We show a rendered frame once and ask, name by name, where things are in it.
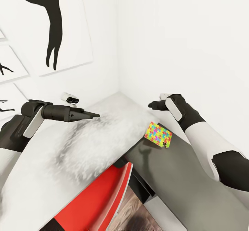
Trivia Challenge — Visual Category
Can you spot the jigsaw puzzle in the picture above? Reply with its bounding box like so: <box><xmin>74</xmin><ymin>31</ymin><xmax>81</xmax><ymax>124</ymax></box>
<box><xmin>145</xmin><ymin>122</ymin><xmax>172</xmax><ymax>148</ymax></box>

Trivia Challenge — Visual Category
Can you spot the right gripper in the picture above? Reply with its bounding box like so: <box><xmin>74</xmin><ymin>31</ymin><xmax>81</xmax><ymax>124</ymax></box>
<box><xmin>148</xmin><ymin>101</ymin><xmax>164</xmax><ymax>110</ymax></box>

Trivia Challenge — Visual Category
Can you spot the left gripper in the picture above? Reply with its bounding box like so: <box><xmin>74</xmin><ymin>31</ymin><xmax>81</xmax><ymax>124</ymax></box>
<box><xmin>52</xmin><ymin>105</ymin><xmax>100</xmax><ymax>122</ymax></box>

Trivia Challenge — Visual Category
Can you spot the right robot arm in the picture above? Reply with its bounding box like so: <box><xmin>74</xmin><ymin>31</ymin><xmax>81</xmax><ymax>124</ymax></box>
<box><xmin>148</xmin><ymin>93</ymin><xmax>249</xmax><ymax>211</ymax></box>

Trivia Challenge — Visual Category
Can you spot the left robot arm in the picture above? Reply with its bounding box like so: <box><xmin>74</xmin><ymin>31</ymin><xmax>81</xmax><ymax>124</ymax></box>
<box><xmin>0</xmin><ymin>92</ymin><xmax>100</xmax><ymax>192</ymax></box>

